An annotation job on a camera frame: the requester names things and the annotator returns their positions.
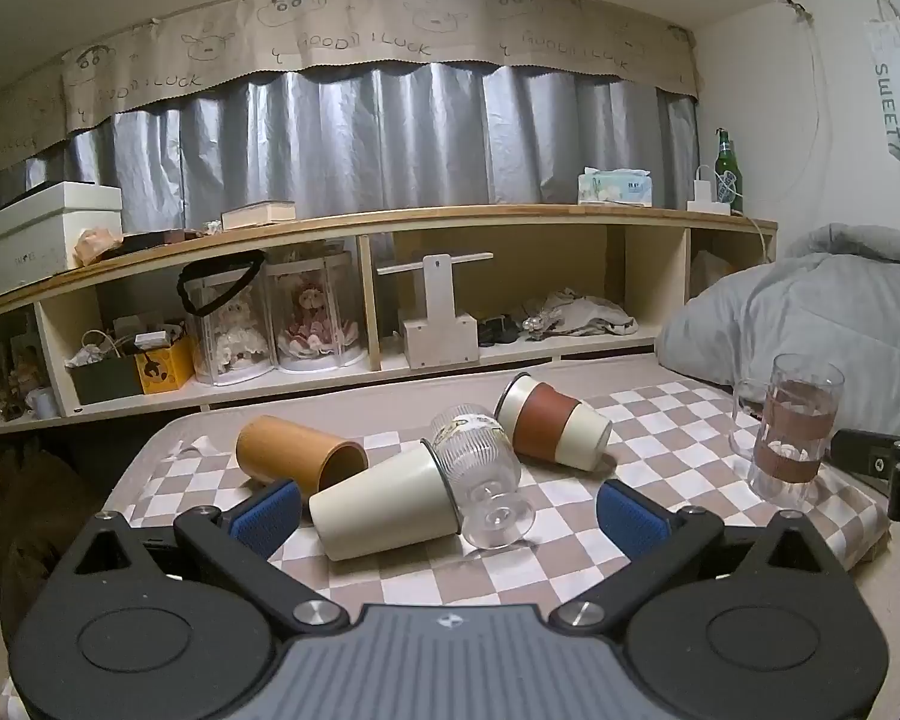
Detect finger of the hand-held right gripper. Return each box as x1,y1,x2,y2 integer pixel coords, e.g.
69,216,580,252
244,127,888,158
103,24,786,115
829,427,900,523

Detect cream cup with brown band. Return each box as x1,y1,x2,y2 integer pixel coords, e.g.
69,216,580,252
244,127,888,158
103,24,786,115
493,373,613,473

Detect grey curtain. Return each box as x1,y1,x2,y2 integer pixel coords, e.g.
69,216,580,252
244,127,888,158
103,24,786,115
0,64,700,235

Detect small black objects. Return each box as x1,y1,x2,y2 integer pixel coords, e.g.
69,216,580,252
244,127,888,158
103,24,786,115
478,315,526,347

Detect yellow box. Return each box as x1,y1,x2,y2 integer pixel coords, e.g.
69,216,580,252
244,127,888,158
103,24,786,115
133,336,197,395

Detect paper valance with drawings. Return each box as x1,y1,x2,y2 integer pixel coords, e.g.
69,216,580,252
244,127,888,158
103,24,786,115
0,0,700,188

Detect crumpled pink paper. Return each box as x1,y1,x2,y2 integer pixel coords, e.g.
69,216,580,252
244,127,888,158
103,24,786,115
73,227,125,267

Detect white paper bag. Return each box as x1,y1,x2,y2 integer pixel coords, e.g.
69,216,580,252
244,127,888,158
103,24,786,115
864,0,900,185

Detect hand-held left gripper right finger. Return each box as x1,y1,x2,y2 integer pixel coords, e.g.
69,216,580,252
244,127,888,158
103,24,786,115
550,477,845,635

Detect ribbed clear glass cup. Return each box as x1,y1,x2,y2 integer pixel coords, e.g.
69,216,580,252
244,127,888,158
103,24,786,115
427,403,535,550

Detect green glass bottle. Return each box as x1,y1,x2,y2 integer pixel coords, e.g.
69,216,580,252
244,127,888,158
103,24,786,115
712,127,743,215

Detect white storage box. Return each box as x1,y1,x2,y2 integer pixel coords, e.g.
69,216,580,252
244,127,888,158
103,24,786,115
0,181,125,292

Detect dark green box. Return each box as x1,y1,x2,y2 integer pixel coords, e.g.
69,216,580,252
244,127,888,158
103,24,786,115
67,356,145,406

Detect orange cup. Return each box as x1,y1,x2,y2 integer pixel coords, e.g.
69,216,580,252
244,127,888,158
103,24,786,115
235,415,368,494

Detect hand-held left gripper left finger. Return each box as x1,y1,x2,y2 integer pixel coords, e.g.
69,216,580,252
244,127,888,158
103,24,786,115
67,478,351,635

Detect tall glass with brown sleeve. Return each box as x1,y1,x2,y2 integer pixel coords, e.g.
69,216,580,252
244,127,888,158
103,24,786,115
729,352,845,505

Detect wooden shelf unit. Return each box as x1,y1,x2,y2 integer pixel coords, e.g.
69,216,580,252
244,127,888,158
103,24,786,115
0,204,779,436

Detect white charger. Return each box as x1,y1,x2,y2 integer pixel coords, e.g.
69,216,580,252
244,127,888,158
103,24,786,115
686,165,734,214

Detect white wall cord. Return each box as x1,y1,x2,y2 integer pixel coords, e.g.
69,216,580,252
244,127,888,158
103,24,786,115
780,0,833,166

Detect crumpled grey cloth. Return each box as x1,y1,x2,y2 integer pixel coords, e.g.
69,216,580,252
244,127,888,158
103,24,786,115
523,289,638,338

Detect dark brown bag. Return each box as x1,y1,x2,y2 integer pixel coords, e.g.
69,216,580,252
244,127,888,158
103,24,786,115
0,450,113,625

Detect clear doll case black handle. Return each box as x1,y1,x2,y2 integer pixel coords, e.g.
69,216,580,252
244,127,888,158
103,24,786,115
177,250,275,387

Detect grey duvet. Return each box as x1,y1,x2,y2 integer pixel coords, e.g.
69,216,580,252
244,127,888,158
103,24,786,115
656,223,900,443

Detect checkered cloth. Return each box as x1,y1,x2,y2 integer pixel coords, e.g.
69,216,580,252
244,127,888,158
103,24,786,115
101,371,893,608

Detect book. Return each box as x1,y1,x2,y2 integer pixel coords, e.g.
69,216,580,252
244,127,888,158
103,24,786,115
221,200,297,231

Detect dark brown box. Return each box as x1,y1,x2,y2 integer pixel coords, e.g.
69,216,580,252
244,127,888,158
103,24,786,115
116,229,196,256

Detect tissue box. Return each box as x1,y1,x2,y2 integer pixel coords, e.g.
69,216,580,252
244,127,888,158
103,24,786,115
577,167,655,207

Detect white wooden stand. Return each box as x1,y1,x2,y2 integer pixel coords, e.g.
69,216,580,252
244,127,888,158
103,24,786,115
376,251,494,370

